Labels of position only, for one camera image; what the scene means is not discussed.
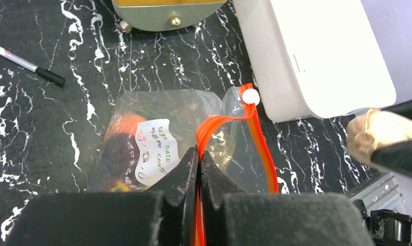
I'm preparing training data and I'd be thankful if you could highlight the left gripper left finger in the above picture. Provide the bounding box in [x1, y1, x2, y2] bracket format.
[6, 147, 198, 245]

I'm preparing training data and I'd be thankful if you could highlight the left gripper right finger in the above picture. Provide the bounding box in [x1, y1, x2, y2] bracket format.
[200, 152, 373, 245]

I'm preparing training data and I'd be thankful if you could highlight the garlic bulb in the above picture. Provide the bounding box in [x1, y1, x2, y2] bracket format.
[346, 109, 412, 166]

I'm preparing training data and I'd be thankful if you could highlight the clear zip bag orange zipper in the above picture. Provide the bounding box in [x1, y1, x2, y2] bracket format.
[110, 84, 278, 245]

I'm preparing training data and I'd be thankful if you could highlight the dark purple plum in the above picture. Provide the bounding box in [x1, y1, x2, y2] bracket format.
[87, 133, 139, 192]

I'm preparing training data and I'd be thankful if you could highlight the orange peach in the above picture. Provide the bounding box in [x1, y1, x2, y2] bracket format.
[104, 114, 146, 142]

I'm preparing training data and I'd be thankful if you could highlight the white plastic bin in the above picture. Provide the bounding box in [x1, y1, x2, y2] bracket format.
[233, 1, 396, 122]

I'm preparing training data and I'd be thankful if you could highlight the black pen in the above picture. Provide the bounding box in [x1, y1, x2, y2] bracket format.
[0, 47, 66, 88]

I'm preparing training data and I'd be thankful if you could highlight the round three-drawer cabinet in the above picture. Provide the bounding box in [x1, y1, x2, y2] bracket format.
[112, 0, 226, 33]

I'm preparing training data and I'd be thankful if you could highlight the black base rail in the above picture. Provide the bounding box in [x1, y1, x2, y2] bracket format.
[347, 173, 412, 245]

